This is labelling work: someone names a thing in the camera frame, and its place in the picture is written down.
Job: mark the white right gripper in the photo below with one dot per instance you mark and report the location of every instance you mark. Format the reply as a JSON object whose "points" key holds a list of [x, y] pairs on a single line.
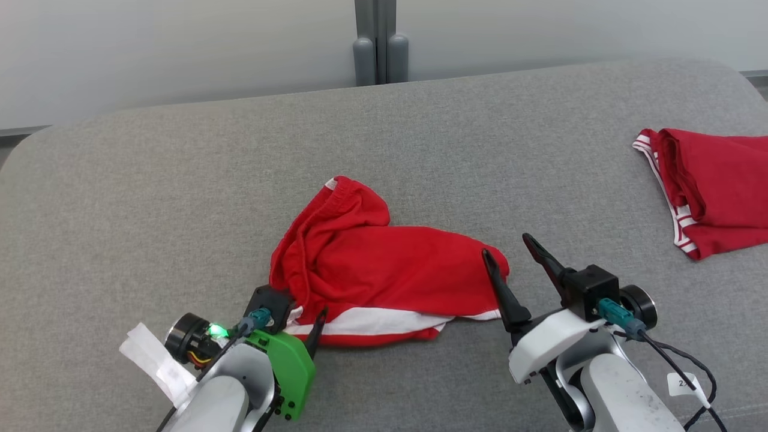
{"points": [[552, 342]]}

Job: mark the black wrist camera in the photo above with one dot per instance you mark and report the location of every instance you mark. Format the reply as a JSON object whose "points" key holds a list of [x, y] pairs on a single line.
{"points": [[270, 300], [591, 288]]}

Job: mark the red shorts with white stripe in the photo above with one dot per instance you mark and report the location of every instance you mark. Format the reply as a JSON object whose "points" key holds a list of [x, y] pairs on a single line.
{"points": [[372, 264]]}

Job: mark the grey partition post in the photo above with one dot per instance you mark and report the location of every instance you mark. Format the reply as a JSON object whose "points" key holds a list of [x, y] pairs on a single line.
{"points": [[364, 54], [396, 57]]}

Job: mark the teal camera connector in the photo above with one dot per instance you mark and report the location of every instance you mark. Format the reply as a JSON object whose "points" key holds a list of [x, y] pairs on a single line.
{"points": [[258, 318], [621, 318]]}

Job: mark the teal right camera connector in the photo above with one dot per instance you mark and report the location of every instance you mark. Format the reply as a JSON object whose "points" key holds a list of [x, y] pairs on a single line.
{"points": [[621, 318]]}

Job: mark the white tape strip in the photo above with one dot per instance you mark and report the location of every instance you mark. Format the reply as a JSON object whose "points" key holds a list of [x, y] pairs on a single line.
{"points": [[157, 363]]}

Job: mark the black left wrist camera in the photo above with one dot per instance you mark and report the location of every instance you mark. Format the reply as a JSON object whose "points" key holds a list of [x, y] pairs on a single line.
{"points": [[270, 300]]}

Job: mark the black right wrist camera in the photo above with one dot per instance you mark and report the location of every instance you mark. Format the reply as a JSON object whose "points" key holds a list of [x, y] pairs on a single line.
{"points": [[591, 288]]}

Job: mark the teal left camera connector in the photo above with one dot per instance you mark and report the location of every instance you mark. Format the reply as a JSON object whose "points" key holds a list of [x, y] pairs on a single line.
{"points": [[258, 318]]}

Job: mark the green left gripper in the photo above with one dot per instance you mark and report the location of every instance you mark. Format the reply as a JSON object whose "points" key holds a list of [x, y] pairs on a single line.
{"points": [[291, 366]]}

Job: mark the red jersey with white sleeves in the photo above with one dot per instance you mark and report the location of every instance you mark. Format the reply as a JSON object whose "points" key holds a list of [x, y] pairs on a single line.
{"points": [[720, 180]]}

